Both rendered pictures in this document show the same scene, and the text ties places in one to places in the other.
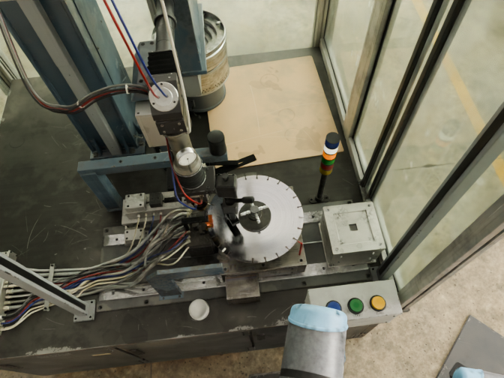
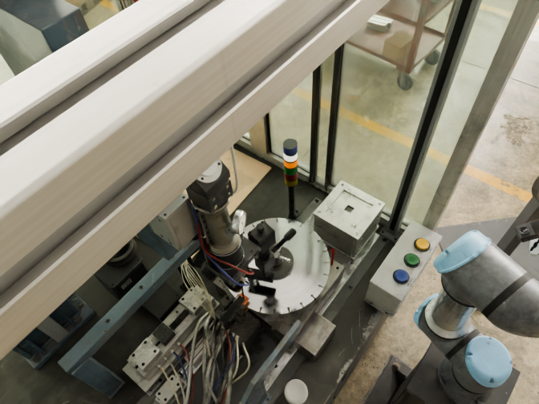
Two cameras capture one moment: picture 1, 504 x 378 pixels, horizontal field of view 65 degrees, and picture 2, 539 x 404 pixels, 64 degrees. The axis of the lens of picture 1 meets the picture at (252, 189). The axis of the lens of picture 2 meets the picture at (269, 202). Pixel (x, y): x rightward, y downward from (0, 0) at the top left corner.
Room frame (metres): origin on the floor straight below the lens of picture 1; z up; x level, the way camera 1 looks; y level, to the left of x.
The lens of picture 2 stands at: (0.15, 0.44, 2.13)
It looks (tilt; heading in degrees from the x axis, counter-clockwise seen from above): 54 degrees down; 315
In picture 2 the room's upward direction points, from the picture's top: 6 degrees counter-clockwise
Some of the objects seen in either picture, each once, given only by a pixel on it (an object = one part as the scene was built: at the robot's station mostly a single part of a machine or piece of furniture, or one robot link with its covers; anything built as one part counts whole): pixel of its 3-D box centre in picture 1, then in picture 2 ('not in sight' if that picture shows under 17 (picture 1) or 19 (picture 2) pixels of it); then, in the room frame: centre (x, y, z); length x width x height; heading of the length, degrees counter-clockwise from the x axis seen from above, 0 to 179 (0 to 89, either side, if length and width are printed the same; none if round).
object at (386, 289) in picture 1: (350, 306); (403, 268); (0.28, -0.29, 0.82); 0.28 x 0.11 x 0.15; 92
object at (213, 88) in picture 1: (195, 67); not in sight; (1.34, 0.20, 0.93); 0.31 x 0.31 x 0.36
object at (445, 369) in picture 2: not in sight; (468, 375); (-0.04, -0.12, 0.80); 0.15 x 0.15 x 0.10
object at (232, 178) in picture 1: (228, 193); (262, 247); (0.55, 0.07, 1.17); 0.06 x 0.05 x 0.20; 83
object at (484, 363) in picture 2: not in sight; (480, 362); (-0.03, -0.13, 0.91); 0.13 x 0.12 x 0.14; 164
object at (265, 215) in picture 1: (254, 214); (275, 260); (0.58, 0.00, 0.96); 0.11 x 0.11 x 0.03
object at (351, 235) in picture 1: (349, 235); (347, 220); (0.53, -0.34, 0.82); 0.18 x 0.18 x 0.15; 2
